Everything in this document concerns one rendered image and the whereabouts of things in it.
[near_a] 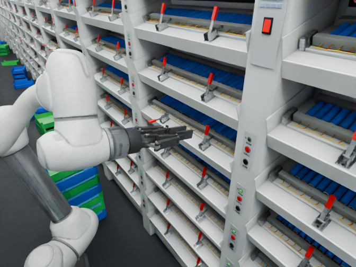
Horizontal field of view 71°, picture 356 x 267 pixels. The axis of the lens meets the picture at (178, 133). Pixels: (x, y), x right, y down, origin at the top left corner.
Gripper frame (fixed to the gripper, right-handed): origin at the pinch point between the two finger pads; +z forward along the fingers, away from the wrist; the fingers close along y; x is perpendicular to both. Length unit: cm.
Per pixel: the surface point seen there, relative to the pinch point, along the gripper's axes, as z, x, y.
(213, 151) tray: 13.1, -7.2, 4.1
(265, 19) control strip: 1.1, 35.8, 20.1
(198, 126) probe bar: 15.8, -2.9, -8.4
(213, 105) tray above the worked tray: 8.1, 10.5, 4.2
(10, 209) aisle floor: -44, -113, -127
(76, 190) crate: -11, -71, -76
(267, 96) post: 5.0, 19.4, 23.6
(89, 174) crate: -3, -62, -77
